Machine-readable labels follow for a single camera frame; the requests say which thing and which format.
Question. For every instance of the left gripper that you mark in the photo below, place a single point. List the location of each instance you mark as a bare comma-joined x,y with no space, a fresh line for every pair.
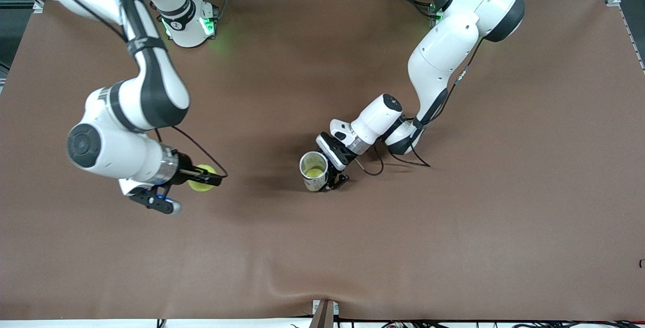
338,152

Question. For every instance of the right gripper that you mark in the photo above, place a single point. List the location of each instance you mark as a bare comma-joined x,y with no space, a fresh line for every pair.
184,172

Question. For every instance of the yellow tennis ball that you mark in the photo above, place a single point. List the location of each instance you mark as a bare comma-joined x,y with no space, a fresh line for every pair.
199,187
315,172

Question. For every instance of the white blue tennis ball can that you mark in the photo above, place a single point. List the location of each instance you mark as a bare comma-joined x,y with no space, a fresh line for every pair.
315,184

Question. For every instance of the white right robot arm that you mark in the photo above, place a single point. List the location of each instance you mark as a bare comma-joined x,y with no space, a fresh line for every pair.
121,156

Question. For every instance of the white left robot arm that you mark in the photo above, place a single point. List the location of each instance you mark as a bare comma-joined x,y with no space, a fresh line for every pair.
443,51

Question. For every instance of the brown table mat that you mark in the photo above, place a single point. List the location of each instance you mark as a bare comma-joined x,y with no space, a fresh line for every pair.
322,267

